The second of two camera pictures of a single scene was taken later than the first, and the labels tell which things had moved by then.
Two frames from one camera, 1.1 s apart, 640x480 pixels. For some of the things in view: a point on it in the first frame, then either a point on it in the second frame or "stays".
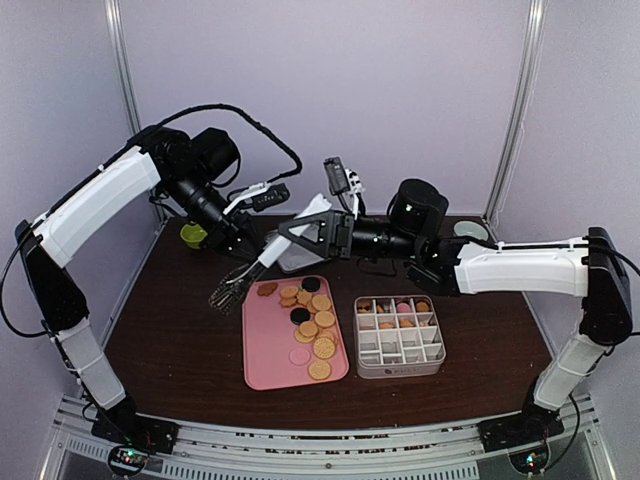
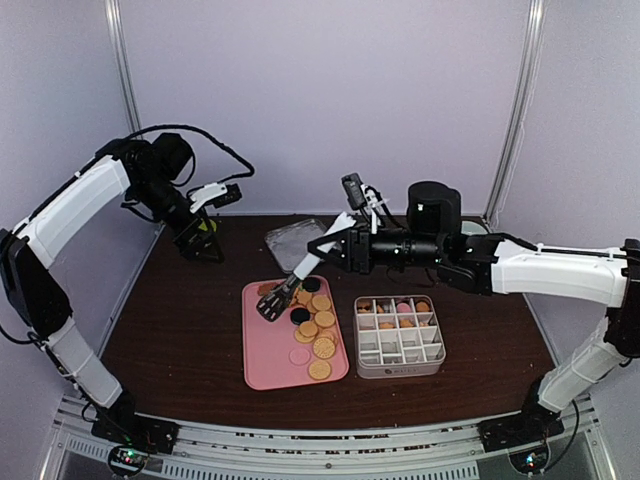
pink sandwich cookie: (299, 356) stays
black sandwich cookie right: (311, 284) stays
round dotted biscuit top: (323, 348) stays
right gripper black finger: (324, 216) → (338, 236)
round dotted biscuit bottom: (319, 370) stays
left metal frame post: (115, 15) stays
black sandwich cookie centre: (299, 315) stays
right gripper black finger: (308, 246) → (335, 259)
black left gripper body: (225, 228) → (182, 241)
